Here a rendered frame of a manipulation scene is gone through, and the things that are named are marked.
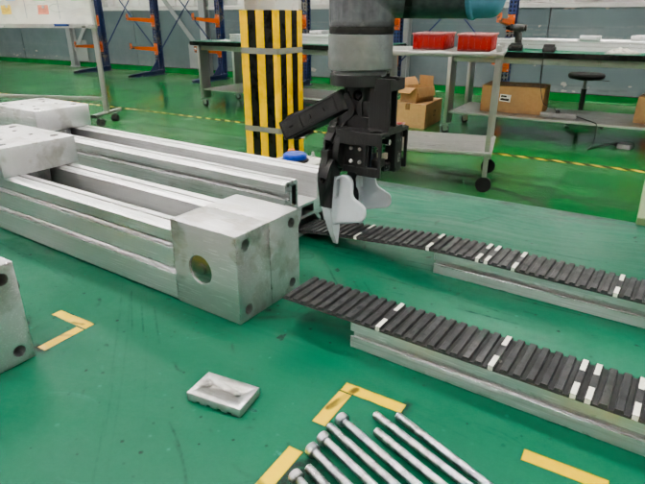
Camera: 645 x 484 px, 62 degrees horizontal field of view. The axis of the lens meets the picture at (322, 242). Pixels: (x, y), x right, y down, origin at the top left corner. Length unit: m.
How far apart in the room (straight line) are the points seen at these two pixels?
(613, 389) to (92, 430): 0.39
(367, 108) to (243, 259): 0.25
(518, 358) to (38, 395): 0.39
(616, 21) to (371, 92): 7.50
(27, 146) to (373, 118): 0.47
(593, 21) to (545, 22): 0.58
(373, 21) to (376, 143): 0.13
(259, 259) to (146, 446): 0.21
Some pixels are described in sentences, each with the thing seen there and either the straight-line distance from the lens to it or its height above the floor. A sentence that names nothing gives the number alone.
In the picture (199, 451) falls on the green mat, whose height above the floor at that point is 0.78.
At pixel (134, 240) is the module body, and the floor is 0.84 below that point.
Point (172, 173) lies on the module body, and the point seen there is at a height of 0.84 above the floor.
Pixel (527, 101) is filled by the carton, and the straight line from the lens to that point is 5.45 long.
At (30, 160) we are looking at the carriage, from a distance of 0.85.
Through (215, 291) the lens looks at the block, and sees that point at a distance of 0.55.
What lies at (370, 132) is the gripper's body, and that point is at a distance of 0.64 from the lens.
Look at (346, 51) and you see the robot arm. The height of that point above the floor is 1.03.
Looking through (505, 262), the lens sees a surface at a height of 0.81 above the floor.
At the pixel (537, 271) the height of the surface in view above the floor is 0.81.
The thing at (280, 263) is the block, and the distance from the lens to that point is 0.57.
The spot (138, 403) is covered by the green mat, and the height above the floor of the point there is 0.78.
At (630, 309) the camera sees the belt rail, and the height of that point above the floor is 0.79.
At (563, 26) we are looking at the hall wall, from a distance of 8.16.
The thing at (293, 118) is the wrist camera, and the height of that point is 0.94.
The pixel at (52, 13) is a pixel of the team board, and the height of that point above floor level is 1.08.
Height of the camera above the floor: 1.06
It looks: 23 degrees down
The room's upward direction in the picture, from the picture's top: straight up
